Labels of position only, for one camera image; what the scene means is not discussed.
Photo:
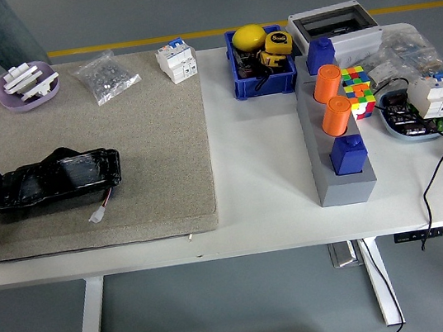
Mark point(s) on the glossy black panel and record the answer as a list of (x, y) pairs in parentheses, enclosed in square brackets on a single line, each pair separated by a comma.
[(60, 177)]

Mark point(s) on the black table control panel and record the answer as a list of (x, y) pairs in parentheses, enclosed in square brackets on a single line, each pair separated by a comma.
[(423, 234)]

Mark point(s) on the white plastic strip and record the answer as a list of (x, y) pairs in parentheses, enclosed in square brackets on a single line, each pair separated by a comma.
[(38, 87), (21, 79)]

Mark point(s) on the purple plastic tray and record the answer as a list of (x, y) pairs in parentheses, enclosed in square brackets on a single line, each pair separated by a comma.
[(12, 103)]

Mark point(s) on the clear bag of screws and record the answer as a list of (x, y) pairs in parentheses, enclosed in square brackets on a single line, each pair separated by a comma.
[(106, 76)]

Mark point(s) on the grey-brown table mat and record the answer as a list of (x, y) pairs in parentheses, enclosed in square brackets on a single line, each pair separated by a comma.
[(152, 151)]

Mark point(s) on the white circuit breaker blue top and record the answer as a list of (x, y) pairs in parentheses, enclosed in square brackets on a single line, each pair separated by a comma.
[(430, 97), (177, 62)]

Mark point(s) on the white table leg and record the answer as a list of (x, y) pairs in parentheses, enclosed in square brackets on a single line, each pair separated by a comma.
[(378, 288), (92, 319)]

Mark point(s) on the small black parts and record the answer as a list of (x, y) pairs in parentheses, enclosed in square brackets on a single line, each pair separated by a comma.
[(246, 66)]

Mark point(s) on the yellow dome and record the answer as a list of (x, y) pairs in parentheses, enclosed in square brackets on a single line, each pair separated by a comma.
[(248, 37)]

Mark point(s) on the blue plastic bin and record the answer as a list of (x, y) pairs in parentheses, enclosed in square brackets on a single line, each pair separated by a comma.
[(264, 86)]

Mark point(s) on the yellow black tool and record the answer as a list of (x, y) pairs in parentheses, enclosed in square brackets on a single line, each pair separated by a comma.
[(270, 58)]

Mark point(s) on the yellow tape measure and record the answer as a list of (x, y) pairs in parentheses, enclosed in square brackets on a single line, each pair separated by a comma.
[(278, 42)]

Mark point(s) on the blue block with knob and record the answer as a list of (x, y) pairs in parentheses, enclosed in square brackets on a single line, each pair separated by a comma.
[(320, 57), (347, 157)]

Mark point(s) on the orange cylinder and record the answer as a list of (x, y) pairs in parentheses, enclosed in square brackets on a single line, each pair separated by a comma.
[(335, 117), (326, 85)]

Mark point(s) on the colourful puzzle cube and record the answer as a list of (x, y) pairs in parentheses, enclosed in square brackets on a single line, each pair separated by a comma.
[(358, 91)]

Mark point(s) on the grey peg holder base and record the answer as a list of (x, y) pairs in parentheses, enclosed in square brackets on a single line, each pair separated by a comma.
[(346, 189)]

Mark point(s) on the grey metal box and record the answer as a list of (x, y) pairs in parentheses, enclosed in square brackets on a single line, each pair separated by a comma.
[(343, 254)]

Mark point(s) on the black electronic parts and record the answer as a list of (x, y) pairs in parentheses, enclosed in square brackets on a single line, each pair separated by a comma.
[(399, 114)]

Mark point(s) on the light blue bowl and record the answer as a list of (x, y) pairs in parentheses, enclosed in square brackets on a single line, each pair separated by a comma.
[(409, 139)]

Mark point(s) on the grey electrical enclosure box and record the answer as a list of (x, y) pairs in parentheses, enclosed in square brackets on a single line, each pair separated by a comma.
[(353, 44)]

